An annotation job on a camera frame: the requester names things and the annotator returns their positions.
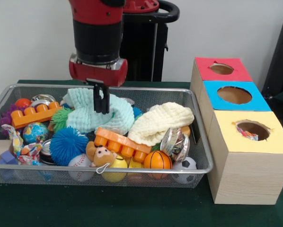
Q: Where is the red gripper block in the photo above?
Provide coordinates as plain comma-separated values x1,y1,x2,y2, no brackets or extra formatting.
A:
68,53,128,115

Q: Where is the light blue knitted cloth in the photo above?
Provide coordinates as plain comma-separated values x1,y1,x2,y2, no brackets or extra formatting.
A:
62,87,135,135

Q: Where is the colourful confetti paper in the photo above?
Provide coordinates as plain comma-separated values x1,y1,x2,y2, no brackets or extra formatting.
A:
0,124,44,166
236,122,260,142

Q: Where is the shallow metal mesh bin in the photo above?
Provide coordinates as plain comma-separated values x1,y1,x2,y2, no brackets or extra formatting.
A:
0,83,214,189

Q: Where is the wooden box with three holes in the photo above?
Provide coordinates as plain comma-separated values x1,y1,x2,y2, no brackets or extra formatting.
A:
190,56,283,205

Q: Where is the orange toy building brick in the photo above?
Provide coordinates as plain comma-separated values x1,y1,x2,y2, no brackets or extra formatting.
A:
94,127,152,164
10,101,63,130

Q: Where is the brown plush monkey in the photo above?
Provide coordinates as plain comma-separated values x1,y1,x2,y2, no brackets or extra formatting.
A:
85,141,118,175

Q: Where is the large blue spiky ball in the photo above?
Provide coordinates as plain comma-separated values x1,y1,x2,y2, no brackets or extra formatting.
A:
49,126,89,166

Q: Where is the cream knitted cloth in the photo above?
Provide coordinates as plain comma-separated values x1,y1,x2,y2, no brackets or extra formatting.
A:
127,102,195,147

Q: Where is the small globe ball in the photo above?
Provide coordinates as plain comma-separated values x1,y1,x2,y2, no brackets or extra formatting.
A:
22,122,49,145

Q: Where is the orange toy basketball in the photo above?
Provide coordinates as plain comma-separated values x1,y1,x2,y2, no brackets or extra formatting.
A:
143,150,173,170

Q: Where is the crushed silver foil can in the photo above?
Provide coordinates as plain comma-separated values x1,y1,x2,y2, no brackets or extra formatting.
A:
160,127,191,163

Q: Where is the toy soccer ball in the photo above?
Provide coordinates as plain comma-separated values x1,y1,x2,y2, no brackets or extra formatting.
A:
172,157,198,185

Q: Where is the dark green table cloth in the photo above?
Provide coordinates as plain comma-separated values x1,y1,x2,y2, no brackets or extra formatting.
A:
0,79,283,227

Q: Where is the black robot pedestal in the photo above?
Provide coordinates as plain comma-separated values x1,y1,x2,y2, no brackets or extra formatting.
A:
119,0,180,82

